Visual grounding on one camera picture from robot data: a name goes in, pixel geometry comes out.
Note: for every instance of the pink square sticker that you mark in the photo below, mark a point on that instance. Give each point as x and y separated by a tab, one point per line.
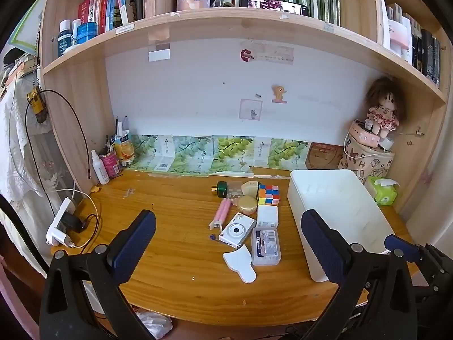
251	109

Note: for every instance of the row of dark books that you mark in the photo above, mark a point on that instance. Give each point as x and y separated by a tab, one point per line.
423	49

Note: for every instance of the beige house-shaped box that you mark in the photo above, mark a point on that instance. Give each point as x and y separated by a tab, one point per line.
250	187

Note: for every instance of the black charger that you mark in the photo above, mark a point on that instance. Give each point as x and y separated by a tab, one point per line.
72	222

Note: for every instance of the dark teal bottle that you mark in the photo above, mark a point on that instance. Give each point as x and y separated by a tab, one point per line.
64	40

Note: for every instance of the blue jar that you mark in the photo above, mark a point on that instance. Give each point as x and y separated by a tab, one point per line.
86	32

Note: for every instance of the black patterned case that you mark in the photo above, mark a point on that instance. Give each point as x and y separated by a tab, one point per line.
272	5

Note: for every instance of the letter printed fabric bag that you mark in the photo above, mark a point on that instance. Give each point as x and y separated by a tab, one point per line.
364	164

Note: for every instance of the white plastic bag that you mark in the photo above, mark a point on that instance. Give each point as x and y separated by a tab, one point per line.
154	323

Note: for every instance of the orange juice carton holder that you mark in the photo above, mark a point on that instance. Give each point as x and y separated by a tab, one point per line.
124	148

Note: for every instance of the white spray bottle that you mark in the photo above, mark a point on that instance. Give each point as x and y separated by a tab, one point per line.
100	170

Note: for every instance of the colourful puzzle cube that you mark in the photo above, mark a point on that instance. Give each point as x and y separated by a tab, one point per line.
268	194

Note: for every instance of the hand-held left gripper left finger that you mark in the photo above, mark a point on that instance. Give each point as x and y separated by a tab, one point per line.
136	244

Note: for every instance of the pink round box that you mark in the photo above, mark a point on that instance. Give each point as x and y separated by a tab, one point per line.
364	135

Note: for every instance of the white power strip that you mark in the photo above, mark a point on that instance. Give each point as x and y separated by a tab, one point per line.
56	230

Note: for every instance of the yellow pony sticker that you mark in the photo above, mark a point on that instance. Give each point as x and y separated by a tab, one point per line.
279	92

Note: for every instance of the yellow toy car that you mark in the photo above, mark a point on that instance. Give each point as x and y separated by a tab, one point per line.
37	107

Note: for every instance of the brown printed cardboard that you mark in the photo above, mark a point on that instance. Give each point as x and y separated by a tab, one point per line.
324	156

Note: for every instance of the row of colourful books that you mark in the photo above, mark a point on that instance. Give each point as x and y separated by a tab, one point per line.
106	7

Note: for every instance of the white compact camera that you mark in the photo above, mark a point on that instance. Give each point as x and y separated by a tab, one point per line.
235	232

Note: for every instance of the red sticker strip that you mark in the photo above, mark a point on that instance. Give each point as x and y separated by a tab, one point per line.
269	56

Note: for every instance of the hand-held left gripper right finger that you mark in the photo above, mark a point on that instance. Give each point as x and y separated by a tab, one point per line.
322	244

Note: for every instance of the green tissue pack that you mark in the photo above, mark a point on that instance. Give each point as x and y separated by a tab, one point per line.
384	193

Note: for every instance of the round peach compact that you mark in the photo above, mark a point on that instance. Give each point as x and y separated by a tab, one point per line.
247	205

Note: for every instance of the green perfume bottle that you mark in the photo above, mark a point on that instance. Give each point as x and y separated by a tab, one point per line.
222	189

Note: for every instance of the white tape roll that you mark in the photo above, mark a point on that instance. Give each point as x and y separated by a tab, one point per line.
386	144

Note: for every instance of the white square box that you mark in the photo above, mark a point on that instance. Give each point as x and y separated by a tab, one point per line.
267	215

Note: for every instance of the white plastic storage bin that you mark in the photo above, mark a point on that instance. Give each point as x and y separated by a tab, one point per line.
336	191

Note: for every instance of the pink can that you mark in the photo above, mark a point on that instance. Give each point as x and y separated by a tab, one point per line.
111	164

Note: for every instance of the small clear plastic box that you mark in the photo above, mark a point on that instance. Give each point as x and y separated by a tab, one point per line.
234	187

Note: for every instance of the white lace curtain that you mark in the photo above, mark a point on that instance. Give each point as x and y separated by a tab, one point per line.
21	156

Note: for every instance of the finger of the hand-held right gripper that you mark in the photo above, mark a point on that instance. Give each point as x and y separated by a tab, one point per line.
405	245

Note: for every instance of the brown haired rag doll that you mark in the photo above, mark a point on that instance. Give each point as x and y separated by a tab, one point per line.
384	109

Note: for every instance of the clear labelled plastic box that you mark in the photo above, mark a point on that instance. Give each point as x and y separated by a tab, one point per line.
266	246

